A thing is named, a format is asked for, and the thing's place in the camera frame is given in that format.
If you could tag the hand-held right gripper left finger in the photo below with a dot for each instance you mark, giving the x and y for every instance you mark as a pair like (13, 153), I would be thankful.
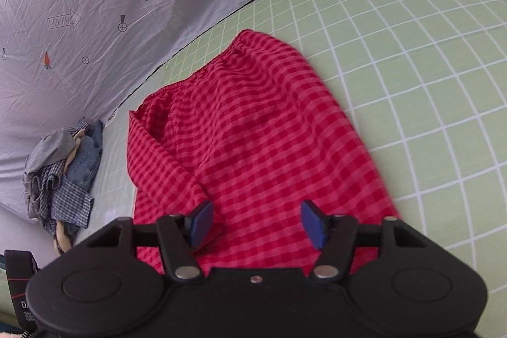
(200, 222)

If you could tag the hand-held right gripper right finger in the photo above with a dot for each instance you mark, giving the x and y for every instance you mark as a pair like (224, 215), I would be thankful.
(313, 223)

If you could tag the red checked garment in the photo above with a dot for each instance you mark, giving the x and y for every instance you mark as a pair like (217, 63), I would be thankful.
(257, 132)

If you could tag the pink white cloth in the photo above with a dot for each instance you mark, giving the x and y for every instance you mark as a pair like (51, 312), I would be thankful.
(10, 333)

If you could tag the beige garment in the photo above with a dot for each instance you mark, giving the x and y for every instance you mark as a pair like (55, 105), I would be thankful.
(63, 239)

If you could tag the blue plaid shirt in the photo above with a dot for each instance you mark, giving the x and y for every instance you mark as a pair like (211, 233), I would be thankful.
(68, 200)

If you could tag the blue denim jeans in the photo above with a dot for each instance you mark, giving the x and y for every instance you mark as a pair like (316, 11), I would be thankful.
(85, 160)

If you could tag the grey garment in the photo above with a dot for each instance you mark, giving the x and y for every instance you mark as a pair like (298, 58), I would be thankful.
(51, 148)

